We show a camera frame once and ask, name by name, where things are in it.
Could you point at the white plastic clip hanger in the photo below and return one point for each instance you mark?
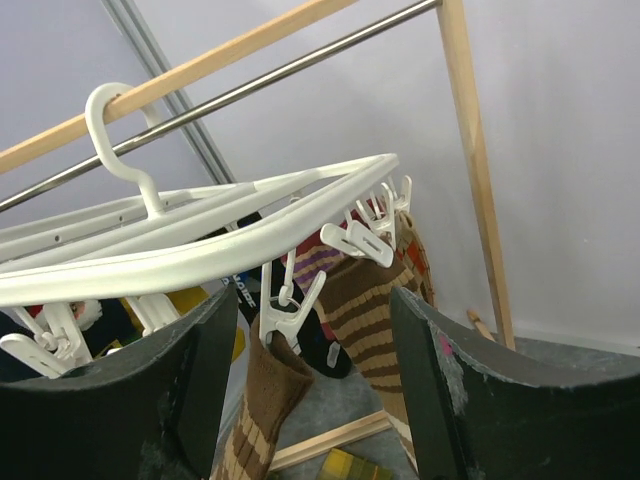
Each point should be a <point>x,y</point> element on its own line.
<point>152,220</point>

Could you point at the wooden drying rack frame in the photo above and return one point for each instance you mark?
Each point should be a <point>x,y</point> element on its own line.
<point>257,245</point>

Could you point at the metal hanging rod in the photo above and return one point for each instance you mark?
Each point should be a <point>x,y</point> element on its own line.
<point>227,98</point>

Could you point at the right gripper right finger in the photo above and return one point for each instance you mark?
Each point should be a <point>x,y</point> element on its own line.
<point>479,410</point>

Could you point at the cream purple striped sock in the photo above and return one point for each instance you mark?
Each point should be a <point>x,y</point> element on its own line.
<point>313,256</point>

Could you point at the brown beige striped sock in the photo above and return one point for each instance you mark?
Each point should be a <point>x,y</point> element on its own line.
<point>277,381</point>

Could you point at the argyle orange beige sock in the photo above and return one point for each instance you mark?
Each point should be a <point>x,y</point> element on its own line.
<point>413,254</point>

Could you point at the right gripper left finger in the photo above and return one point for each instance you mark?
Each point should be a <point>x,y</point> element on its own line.
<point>151,410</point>

